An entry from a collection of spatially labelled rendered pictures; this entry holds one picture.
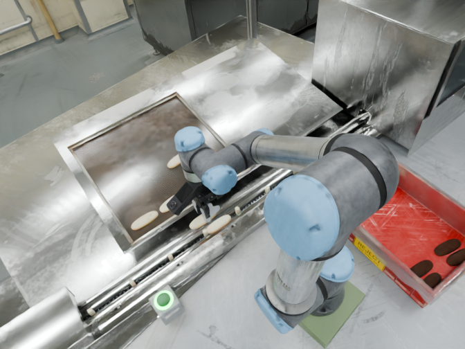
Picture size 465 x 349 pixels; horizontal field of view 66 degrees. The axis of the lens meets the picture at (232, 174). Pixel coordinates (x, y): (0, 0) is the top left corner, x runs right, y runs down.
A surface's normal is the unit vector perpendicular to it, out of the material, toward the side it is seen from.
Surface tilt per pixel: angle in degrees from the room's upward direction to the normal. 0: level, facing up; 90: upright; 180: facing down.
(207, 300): 0
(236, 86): 10
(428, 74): 90
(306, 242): 81
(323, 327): 4
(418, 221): 0
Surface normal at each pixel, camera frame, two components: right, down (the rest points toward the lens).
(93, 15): 0.61, 0.57
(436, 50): -0.79, 0.51
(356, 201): 0.41, 0.01
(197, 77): 0.02, -0.54
